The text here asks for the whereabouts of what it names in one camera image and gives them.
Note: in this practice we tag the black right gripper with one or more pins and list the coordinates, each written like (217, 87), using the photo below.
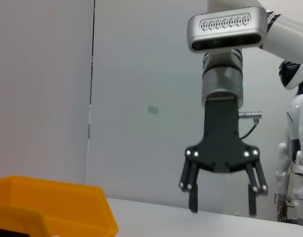
(221, 138)

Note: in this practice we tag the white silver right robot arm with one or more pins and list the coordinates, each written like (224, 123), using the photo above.
(284, 37)

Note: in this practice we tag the black mesh pen holder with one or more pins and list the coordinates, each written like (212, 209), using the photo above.
(10, 233)

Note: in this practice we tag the white humanoid background robot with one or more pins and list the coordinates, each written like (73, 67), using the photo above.
(299, 118)

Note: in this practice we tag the yellow plastic bin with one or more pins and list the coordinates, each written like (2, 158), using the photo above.
(67, 205)

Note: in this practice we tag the small grey wall sticker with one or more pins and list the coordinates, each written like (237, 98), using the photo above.
(153, 109)

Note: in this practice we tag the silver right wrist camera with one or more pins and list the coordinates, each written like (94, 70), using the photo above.
(225, 29)

